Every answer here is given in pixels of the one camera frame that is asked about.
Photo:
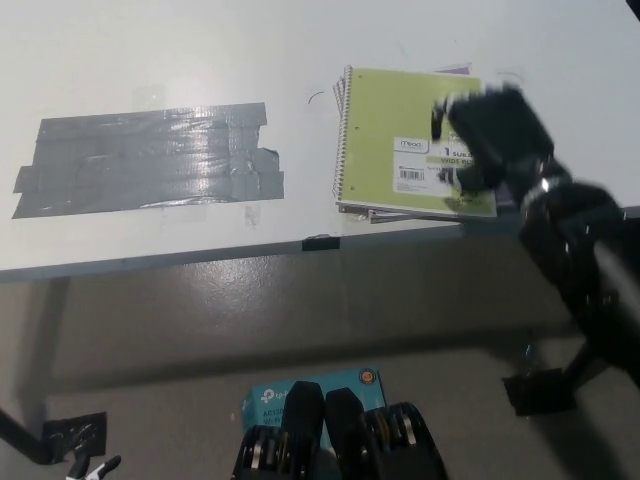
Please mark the small black tape piece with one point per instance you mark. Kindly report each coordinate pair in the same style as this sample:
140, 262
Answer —
321, 243

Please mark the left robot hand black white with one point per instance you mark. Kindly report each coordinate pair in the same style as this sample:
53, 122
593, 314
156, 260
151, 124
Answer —
95, 470

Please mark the clear tape piece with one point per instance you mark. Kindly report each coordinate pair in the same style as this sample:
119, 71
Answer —
252, 215

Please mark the grey duct tape patch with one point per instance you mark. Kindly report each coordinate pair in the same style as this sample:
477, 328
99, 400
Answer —
145, 160

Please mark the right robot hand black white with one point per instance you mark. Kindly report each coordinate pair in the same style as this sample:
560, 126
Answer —
500, 135

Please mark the black robot body blocks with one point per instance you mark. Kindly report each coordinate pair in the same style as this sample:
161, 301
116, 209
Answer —
305, 425

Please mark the green spiral notebook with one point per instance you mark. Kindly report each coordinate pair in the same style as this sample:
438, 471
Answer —
390, 115

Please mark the teal router box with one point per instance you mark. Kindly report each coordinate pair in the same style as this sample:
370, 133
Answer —
267, 397

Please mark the purple spiral notebook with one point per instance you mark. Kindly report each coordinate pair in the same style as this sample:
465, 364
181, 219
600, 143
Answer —
460, 70

